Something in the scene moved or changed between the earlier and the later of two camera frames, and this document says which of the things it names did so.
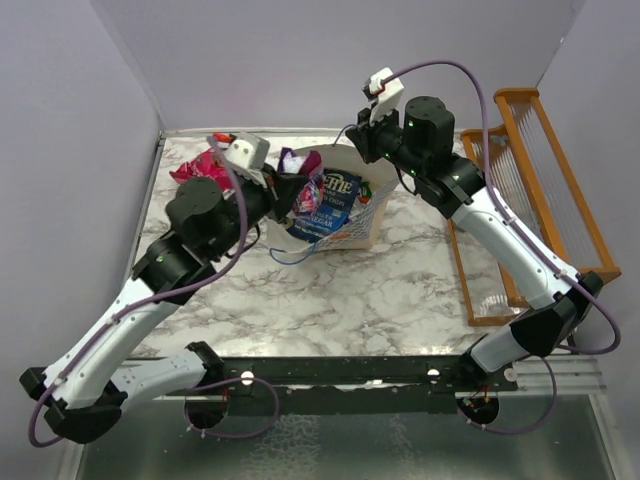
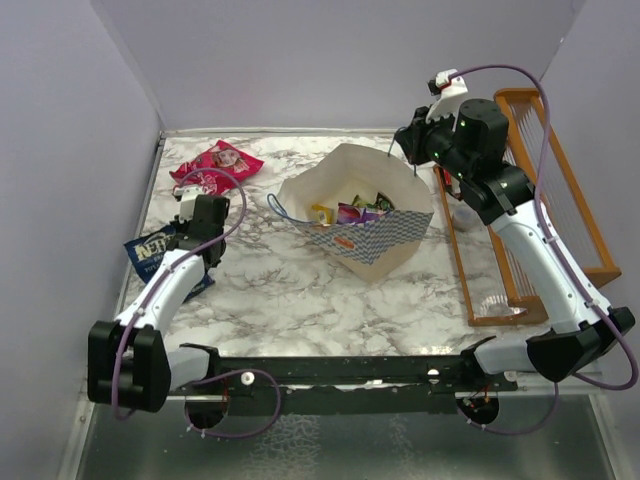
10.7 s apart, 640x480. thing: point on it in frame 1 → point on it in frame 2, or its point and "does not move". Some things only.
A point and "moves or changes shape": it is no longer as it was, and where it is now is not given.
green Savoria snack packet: [365, 192] → [381, 202]
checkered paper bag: [362, 228] moves or changes shape
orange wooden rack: [525, 165] does not move
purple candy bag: [310, 194] → [350, 213]
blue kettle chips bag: [339, 193] moves or changes shape
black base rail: [351, 384] does not move
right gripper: [362, 135] → [412, 139]
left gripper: [284, 188] → [180, 227]
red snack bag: [211, 164] does not move
